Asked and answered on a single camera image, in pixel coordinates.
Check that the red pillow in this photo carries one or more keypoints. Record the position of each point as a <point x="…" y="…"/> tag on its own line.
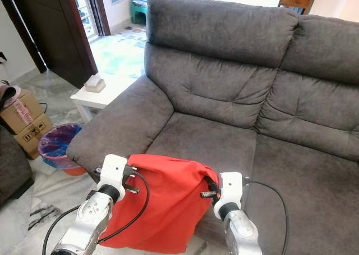
<point x="171" y="204"/>

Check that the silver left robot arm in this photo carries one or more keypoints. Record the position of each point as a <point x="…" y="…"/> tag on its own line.
<point x="87" y="227"/>

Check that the grey fabric sofa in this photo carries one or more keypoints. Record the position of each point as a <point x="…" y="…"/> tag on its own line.
<point x="14" y="165"/>
<point x="247" y="98"/>

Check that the pink bin with blue liner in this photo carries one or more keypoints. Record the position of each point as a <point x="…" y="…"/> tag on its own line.
<point x="59" y="145"/>

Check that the white side table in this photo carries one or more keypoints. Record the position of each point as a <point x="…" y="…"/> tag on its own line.
<point x="101" y="99"/>

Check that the beige tissue box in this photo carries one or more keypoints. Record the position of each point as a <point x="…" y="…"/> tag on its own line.
<point x="95" y="83"/>

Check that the cardboard box with black symbols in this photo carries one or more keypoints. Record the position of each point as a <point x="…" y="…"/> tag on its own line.
<point x="36" y="136"/>

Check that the cardboard box with red tape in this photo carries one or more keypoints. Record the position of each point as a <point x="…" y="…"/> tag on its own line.
<point x="22" y="112"/>

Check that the newspaper sheets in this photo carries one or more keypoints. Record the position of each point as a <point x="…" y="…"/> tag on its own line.
<point x="134" y="33"/>

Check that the brown cloth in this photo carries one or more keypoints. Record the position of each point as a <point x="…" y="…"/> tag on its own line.
<point x="8" y="93"/>

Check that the green plastic stool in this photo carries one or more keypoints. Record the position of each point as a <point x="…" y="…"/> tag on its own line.
<point x="140" y="10"/>

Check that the dark wooden door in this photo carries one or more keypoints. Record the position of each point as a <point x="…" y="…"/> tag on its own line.
<point x="56" y="24"/>

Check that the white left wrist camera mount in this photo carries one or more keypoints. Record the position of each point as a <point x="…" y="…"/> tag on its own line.
<point x="114" y="173"/>

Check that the black wall socket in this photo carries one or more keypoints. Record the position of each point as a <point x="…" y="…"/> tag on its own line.
<point x="3" y="57"/>

